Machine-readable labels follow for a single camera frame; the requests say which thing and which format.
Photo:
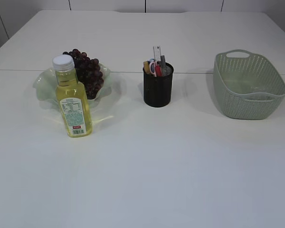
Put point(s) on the gold glitter pen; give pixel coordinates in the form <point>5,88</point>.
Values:
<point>146,67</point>

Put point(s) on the red glitter pen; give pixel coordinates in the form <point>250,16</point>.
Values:
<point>158,71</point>

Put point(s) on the pink scissors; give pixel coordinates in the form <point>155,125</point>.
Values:
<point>152,66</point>

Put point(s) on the silver glitter pen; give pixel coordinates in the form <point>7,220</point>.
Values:
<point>163,64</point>

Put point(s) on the yellow tea bottle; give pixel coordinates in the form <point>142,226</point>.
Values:
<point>71,97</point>

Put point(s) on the clear plastic ruler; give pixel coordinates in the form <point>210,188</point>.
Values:
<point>157,53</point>

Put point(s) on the purple grape bunch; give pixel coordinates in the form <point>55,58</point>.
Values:
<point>88,72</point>

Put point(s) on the black mesh pen holder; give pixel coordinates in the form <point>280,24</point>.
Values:
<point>157,90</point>

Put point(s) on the green wavy glass plate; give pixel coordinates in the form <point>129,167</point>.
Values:
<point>46,84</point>

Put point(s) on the light green woven basket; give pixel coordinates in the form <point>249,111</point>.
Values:
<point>247,86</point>

